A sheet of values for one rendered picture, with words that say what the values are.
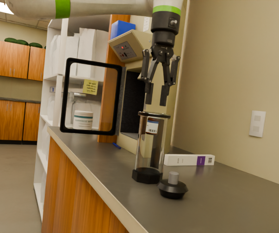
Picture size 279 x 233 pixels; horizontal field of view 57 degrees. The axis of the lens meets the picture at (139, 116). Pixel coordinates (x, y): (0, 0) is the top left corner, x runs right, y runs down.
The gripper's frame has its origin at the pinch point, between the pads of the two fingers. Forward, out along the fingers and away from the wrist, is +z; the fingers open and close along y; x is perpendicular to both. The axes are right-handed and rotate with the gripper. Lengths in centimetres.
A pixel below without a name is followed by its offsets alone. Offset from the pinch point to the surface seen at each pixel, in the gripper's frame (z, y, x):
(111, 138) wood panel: 27, 11, 68
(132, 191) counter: 28.3, -10.1, -10.5
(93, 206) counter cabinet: 41.7, -13.9, 11.2
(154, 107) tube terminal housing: 4.6, 17.2, 31.0
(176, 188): 24.9, -0.6, -18.6
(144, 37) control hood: -26.0, 7.8, 31.1
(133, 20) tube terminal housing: -41, 13, 57
